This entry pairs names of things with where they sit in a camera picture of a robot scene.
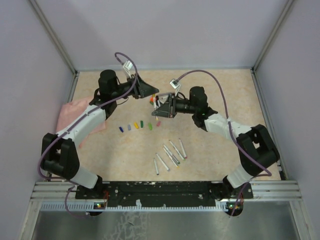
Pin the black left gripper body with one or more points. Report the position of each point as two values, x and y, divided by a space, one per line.
135 91

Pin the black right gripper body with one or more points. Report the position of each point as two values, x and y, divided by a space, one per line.
173 110

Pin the light green marker cap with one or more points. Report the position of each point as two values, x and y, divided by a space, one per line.
150 126

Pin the light green capped marker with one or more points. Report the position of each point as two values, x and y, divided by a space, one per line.
176 149

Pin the yellow capped white marker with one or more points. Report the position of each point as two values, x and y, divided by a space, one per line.
171 158

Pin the pink capped marker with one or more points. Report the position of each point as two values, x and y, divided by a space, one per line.
183 149

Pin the grey blue capped marker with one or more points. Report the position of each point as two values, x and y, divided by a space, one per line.
163 162

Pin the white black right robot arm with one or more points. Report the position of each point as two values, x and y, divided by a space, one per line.
257 151

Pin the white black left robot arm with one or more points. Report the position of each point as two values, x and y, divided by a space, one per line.
59 155

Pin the grey purple pen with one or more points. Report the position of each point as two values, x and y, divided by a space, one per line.
164 94

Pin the orange highlighter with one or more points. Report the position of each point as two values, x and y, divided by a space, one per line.
151 101

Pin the black capped white marker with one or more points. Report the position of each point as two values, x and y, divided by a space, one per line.
157 101

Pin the pink cloth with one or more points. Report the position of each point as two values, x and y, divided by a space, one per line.
76 120

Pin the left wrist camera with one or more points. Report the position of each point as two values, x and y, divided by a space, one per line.
126 67

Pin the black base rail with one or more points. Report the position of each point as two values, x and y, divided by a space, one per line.
159 193

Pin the aluminium frame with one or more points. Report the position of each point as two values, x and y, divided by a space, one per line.
256 189

